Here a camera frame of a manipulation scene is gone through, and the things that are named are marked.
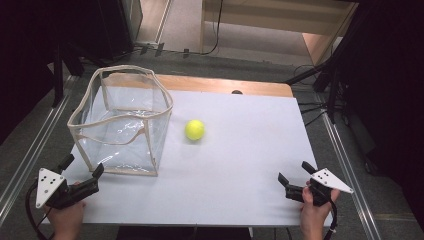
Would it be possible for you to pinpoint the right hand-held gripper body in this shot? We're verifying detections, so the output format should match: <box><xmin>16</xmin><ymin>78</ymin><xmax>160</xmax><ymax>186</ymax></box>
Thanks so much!
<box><xmin>284</xmin><ymin>167</ymin><xmax>355</xmax><ymax>207</ymax></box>

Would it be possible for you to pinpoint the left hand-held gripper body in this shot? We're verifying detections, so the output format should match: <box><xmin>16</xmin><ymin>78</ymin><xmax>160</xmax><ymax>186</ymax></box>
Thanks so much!
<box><xmin>35</xmin><ymin>167</ymin><xmax>101</xmax><ymax>211</ymax></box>

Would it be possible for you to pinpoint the clear plastic bag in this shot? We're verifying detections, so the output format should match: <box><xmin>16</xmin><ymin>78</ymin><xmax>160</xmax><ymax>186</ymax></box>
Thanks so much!
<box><xmin>66</xmin><ymin>64</ymin><xmax>175</xmax><ymax>177</ymax></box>

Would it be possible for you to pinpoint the yellow tennis ball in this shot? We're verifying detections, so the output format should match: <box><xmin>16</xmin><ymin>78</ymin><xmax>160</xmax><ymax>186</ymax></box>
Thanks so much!
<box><xmin>184</xmin><ymin>119</ymin><xmax>206</xmax><ymax>142</ymax></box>

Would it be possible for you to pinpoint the person's right hand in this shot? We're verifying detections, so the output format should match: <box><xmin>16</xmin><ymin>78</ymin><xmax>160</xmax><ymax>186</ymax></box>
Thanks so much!
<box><xmin>298</xmin><ymin>180</ymin><xmax>341</xmax><ymax>240</ymax></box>

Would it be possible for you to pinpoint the person's left hand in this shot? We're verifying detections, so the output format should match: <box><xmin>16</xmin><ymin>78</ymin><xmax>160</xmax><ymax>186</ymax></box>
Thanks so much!
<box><xmin>45</xmin><ymin>180</ymin><xmax>87</xmax><ymax>240</ymax></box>

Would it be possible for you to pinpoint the white table sheet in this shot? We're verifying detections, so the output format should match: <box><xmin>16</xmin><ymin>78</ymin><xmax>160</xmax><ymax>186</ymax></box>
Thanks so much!
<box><xmin>43</xmin><ymin>87</ymin><xmax>334</xmax><ymax>228</ymax></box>

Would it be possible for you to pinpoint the black metal stand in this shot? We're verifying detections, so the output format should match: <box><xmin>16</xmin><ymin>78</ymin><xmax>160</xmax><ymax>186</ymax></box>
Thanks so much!
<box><xmin>49</xmin><ymin>41</ymin><xmax>86</xmax><ymax>108</ymax></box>

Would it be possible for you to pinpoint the black tripod stand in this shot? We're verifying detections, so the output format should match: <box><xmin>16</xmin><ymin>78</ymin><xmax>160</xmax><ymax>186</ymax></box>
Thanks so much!
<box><xmin>284</xmin><ymin>0</ymin><xmax>378</xmax><ymax>125</ymax></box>

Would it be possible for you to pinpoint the dark curtain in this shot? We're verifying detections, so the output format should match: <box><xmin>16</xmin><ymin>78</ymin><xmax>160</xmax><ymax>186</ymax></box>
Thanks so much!
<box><xmin>336</xmin><ymin>0</ymin><xmax>424</xmax><ymax>231</ymax></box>
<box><xmin>0</xmin><ymin>0</ymin><xmax>101</xmax><ymax>146</ymax></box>

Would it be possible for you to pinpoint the light wooden furniture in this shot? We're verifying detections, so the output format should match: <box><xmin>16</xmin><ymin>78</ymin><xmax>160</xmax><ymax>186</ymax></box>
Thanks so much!
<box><xmin>199</xmin><ymin>0</ymin><xmax>360</xmax><ymax>66</ymax></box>

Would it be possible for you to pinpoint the aluminium floor rail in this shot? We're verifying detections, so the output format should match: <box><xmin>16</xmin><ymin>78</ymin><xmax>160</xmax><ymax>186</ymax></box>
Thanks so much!
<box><xmin>318</xmin><ymin>109</ymin><xmax>384</xmax><ymax>240</ymax></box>
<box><xmin>0</xmin><ymin>75</ymin><xmax>78</xmax><ymax>219</ymax></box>

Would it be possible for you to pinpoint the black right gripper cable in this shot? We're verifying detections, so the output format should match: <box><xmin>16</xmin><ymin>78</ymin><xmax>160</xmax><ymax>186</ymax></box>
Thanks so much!
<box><xmin>322</xmin><ymin>199</ymin><xmax>339</xmax><ymax>240</ymax></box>

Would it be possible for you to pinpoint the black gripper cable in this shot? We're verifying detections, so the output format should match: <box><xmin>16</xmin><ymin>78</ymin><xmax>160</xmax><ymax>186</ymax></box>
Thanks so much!
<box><xmin>322</xmin><ymin>199</ymin><xmax>339</xmax><ymax>240</ymax></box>
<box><xmin>24</xmin><ymin>181</ymin><xmax>54</xmax><ymax>240</ymax></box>

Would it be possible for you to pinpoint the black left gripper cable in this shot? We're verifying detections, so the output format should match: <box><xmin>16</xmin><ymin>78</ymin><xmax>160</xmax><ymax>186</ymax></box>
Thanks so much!
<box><xmin>24</xmin><ymin>181</ymin><xmax>54</xmax><ymax>240</ymax></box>

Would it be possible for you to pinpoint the black hanging cable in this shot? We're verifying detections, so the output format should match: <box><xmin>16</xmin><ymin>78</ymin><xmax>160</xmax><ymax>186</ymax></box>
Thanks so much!
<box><xmin>181</xmin><ymin>0</ymin><xmax>225</xmax><ymax>57</ymax></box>

